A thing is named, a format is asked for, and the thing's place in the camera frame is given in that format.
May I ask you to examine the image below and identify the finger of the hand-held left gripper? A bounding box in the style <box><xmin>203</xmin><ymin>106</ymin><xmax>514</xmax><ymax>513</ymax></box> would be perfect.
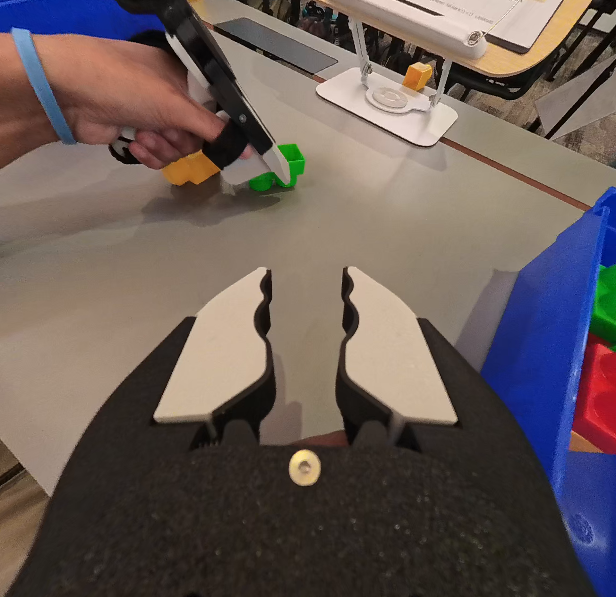
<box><xmin>220</xmin><ymin>102</ymin><xmax>291</xmax><ymax>189</ymax></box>

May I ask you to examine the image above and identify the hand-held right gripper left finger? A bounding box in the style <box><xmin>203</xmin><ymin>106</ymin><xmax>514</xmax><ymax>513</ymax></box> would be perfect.
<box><xmin>154</xmin><ymin>266</ymin><xmax>276</xmax><ymax>426</ymax></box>

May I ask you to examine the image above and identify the blue wristband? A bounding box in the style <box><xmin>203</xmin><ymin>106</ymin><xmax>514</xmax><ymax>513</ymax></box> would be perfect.
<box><xmin>12</xmin><ymin>28</ymin><xmax>78</xmax><ymax>146</ymax></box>

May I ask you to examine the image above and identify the wooden clipboard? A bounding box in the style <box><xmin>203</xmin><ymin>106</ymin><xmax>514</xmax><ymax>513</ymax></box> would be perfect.
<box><xmin>299</xmin><ymin>0</ymin><xmax>607</xmax><ymax>78</ymax></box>

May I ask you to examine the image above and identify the green double toy block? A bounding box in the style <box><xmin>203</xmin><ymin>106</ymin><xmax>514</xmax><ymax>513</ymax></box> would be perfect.
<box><xmin>249</xmin><ymin>143</ymin><xmax>307</xmax><ymax>194</ymax></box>

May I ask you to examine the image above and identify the yellow toy block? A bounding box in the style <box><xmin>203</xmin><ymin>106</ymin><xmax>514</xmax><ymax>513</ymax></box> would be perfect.
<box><xmin>162</xmin><ymin>150</ymin><xmax>227</xmax><ymax>186</ymax></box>

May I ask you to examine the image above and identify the black inset table panel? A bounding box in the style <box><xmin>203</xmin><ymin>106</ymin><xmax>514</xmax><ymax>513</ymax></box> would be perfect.
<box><xmin>214</xmin><ymin>18</ymin><xmax>339</xmax><ymax>75</ymax></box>

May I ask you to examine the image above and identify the small orange cube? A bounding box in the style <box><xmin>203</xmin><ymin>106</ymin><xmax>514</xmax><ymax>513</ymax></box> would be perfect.
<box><xmin>405</xmin><ymin>63</ymin><xmax>434</xmax><ymax>90</ymax></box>

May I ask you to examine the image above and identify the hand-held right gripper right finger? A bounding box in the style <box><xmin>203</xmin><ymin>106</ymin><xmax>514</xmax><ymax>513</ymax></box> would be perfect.
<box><xmin>336</xmin><ymin>266</ymin><xmax>459</xmax><ymax>427</ymax></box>

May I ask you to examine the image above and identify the person's left forearm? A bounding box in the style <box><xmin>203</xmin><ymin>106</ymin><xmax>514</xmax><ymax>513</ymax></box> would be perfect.
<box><xmin>0</xmin><ymin>30</ymin><xmax>58</xmax><ymax>170</ymax></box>

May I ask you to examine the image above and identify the person's left hand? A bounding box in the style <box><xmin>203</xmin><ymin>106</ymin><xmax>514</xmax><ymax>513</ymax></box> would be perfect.
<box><xmin>56</xmin><ymin>35</ymin><xmax>229</xmax><ymax>171</ymax></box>

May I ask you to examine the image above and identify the printed instruction sheet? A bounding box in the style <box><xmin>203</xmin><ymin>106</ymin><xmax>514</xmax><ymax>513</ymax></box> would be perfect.
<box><xmin>366</xmin><ymin>0</ymin><xmax>578</xmax><ymax>54</ymax></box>

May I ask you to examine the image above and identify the blue plastic bin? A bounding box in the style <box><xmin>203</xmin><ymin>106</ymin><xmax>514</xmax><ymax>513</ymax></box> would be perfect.
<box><xmin>0</xmin><ymin>0</ymin><xmax>145</xmax><ymax>40</ymax></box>
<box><xmin>482</xmin><ymin>187</ymin><xmax>616</xmax><ymax>597</ymax></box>

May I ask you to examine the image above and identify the pile of colourful toy blocks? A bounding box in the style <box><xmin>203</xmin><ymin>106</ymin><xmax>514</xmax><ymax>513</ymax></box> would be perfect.
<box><xmin>568</xmin><ymin>265</ymin><xmax>616</xmax><ymax>455</ymax></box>

